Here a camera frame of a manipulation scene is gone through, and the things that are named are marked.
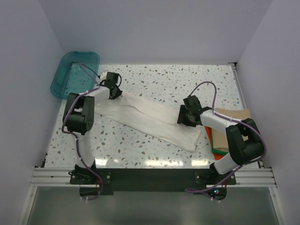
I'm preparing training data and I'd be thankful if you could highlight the white printed t shirt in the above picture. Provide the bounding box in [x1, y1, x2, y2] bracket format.
[95, 92, 202, 152]

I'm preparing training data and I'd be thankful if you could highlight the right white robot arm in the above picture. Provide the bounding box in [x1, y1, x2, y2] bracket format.
[177, 96, 266, 184]

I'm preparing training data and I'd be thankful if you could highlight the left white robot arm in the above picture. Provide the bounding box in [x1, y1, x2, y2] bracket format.
[61, 72, 122, 184]

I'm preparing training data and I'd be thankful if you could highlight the teal plastic basket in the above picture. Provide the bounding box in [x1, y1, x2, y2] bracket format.
[50, 51, 100, 99]

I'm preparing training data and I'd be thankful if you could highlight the green folded t shirt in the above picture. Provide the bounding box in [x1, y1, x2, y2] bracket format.
[210, 133, 229, 155]

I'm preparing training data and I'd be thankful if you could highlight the orange folded t shirt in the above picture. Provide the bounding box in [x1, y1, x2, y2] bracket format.
[205, 127, 225, 160]

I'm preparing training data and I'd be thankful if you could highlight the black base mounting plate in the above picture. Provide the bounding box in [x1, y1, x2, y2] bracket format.
[68, 167, 236, 197]

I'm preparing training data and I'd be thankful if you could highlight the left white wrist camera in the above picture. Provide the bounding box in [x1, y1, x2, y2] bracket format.
[99, 71, 107, 81]

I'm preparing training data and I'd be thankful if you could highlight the aluminium frame rail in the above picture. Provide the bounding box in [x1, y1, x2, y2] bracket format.
[29, 152, 278, 188]

